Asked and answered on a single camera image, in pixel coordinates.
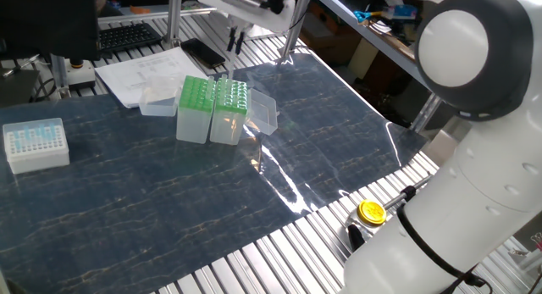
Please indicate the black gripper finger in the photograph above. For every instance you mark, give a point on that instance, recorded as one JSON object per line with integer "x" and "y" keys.
{"x": 240, "y": 42}
{"x": 230, "y": 39}

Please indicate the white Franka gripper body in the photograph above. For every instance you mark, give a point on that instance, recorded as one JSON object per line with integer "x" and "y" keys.
{"x": 254, "y": 18}

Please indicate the translucent tip box green rack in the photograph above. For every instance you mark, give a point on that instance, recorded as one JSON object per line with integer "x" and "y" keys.
{"x": 226, "y": 129}
{"x": 192, "y": 129}

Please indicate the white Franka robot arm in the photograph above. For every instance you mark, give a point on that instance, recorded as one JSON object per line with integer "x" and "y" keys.
{"x": 466, "y": 222}

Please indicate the white tip box blue tips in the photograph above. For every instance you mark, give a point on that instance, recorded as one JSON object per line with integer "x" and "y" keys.
{"x": 38, "y": 158}

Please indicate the black smartphone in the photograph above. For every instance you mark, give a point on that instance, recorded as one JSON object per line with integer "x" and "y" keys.
{"x": 203, "y": 52}

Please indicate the orange object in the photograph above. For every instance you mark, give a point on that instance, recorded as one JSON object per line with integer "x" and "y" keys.
{"x": 139, "y": 9}

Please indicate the black keyboard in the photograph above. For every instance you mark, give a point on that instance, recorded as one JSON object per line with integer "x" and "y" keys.
{"x": 127, "y": 36}

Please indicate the small blue object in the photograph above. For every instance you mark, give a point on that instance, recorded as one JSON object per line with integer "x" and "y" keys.
{"x": 362, "y": 16}

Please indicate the white paper sheet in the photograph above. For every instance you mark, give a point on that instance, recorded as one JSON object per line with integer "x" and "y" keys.
{"x": 127, "y": 69}

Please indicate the white stand base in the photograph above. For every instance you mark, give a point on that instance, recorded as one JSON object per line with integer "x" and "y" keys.
{"x": 82, "y": 78}

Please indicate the black monitor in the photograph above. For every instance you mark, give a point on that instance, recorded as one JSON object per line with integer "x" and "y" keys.
{"x": 42, "y": 23}

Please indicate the dark marble pattern mat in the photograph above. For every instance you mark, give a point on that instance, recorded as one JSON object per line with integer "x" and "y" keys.
{"x": 127, "y": 201}

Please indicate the silver metal bar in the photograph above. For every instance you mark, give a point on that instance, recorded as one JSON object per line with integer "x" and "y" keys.
{"x": 19, "y": 66}

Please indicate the glass jar gold lid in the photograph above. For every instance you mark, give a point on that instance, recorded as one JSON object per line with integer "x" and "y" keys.
{"x": 372, "y": 212}

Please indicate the black box device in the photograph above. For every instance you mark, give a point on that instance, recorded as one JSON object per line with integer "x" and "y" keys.
{"x": 17, "y": 86}

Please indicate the metal rod tool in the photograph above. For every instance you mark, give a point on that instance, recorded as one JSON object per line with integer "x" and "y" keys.
{"x": 408, "y": 193}

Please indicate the white pedestal metal base plate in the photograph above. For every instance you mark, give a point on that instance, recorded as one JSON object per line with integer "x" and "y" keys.
{"x": 262, "y": 34}

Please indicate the aluminium frame post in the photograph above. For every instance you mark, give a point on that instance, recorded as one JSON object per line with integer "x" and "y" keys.
{"x": 60, "y": 73}
{"x": 173, "y": 14}

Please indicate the aluminium frame rail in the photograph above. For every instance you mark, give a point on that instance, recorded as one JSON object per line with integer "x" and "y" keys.
{"x": 139, "y": 15}

